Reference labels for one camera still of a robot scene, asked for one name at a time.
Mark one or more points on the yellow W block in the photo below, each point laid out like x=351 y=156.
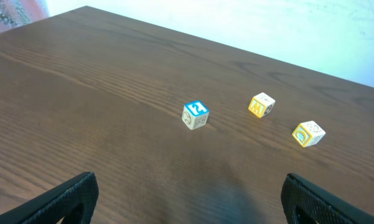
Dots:
x=261 y=104

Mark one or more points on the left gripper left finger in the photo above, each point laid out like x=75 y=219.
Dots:
x=73 y=201

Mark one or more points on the blue number 2 block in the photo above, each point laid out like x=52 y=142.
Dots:
x=195 y=114

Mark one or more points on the yellow C block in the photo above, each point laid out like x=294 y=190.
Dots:
x=308 y=133

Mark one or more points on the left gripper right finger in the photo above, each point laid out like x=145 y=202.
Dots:
x=306 y=203

